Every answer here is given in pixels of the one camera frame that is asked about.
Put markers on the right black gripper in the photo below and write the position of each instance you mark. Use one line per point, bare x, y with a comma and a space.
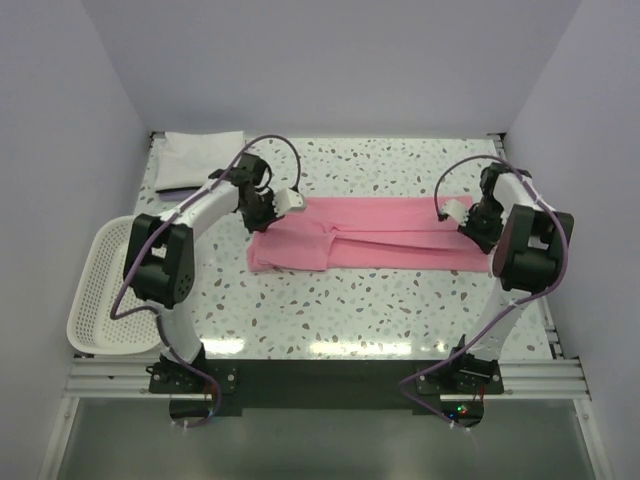
476, 230

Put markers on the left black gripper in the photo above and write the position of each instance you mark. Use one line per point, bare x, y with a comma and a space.
262, 215

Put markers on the pink t shirt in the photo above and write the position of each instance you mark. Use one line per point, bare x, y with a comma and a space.
365, 233

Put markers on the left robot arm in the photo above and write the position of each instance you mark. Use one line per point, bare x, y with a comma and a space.
160, 265

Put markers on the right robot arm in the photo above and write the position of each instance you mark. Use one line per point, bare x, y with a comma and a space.
528, 243

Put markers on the folded purple t shirt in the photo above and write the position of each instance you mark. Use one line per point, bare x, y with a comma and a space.
175, 196

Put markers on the folded white t shirt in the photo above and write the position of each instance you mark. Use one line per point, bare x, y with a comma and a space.
185, 161

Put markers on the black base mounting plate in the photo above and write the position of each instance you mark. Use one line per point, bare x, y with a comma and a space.
227, 388

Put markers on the white perforated plastic basket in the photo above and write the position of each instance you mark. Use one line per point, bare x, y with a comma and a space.
90, 330

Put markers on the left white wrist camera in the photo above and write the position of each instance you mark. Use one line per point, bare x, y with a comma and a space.
287, 201

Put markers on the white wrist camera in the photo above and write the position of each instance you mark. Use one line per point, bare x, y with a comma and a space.
287, 201
454, 210

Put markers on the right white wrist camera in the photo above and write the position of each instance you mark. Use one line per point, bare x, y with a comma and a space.
454, 210

